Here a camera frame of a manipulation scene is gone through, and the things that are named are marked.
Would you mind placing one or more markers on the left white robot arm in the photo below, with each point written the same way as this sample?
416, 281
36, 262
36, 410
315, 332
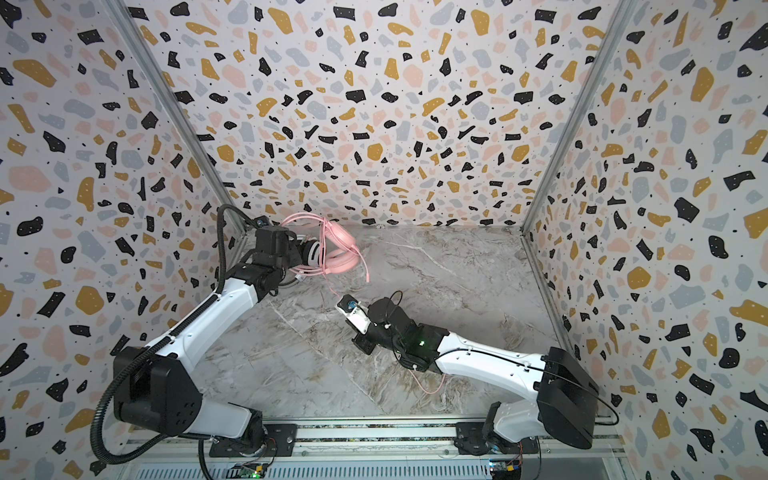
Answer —
158, 392

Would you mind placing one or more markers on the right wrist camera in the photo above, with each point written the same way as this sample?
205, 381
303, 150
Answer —
354, 313

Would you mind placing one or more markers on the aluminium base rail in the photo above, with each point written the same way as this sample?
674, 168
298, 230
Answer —
377, 447

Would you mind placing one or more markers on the green circuit board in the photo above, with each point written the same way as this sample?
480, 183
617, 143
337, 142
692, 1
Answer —
251, 470

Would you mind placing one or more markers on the white black headphones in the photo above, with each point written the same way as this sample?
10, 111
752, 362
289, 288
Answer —
310, 252

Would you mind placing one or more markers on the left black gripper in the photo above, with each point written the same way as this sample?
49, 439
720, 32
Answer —
295, 257

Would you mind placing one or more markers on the pink headphones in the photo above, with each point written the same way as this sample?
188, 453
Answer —
340, 252

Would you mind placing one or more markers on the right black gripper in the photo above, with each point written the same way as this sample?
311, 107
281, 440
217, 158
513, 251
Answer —
372, 324

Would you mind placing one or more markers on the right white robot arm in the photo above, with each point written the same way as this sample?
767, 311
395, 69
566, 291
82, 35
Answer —
557, 398

